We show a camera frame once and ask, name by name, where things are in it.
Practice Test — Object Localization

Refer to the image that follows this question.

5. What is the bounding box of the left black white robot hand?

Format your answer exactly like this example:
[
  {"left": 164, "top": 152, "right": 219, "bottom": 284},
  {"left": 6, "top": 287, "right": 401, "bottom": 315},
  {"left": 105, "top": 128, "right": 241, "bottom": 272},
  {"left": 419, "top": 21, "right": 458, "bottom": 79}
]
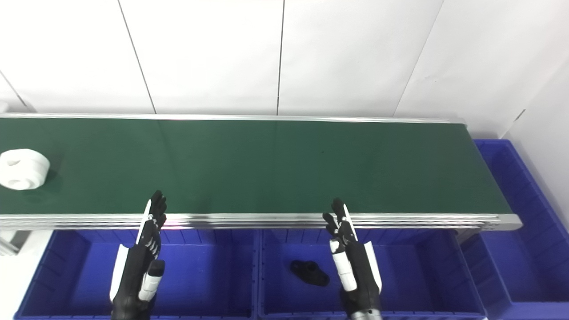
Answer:
[{"left": 109, "top": 191, "right": 168, "bottom": 320}]

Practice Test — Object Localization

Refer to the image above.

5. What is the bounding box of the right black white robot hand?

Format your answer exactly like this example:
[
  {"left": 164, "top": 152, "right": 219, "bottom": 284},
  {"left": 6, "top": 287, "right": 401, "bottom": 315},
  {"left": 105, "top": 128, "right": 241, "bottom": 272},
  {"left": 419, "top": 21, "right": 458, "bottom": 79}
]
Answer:
[{"left": 322, "top": 198, "right": 383, "bottom": 319}]

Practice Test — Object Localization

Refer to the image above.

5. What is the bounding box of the white round plastic part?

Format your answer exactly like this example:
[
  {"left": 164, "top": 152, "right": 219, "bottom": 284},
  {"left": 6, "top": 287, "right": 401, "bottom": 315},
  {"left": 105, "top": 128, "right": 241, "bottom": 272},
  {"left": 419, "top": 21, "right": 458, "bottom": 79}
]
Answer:
[{"left": 0, "top": 148, "right": 51, "bottom": 191}]

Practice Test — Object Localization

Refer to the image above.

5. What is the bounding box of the black flat plastic part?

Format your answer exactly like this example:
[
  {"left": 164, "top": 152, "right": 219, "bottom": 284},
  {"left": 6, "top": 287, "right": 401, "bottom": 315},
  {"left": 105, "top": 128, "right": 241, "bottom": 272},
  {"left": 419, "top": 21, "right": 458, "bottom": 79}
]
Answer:
[{"left": 290, "top": 260, "right": 331, "bottom": 287}]

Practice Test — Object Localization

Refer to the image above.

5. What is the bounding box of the blue plastic bin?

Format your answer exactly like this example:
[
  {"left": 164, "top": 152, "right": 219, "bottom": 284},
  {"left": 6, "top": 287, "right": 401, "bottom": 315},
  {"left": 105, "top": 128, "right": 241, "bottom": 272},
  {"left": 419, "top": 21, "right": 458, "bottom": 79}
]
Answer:
[
  {"left": 257, "top": 228, "right": 488, "bottom": 320},
  {"left": 460, "top": 139, "right": 569, "bottom": 320},
  {"left": 13, "top": 228, "right": 260, "bottom": 320}
]

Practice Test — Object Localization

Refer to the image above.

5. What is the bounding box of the green conveyor belt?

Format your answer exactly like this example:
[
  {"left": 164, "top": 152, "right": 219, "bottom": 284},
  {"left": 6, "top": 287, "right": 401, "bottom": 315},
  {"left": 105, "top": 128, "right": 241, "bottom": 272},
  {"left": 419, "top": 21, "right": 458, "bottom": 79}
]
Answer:
[
  {"left": 0, "top": 117, "right": 513, "bottom": 216},
  {"left": 0, "top": 113, "right": 523, "bottom": 232}
]

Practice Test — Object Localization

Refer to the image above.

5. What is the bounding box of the aluminium conveyor support leg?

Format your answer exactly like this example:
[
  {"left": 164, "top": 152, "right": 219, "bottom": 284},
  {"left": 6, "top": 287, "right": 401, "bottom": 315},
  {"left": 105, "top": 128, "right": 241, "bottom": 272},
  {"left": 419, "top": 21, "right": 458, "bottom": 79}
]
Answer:
[{"left": 0, "top": 230, "right": 32, "bottom": 257}]

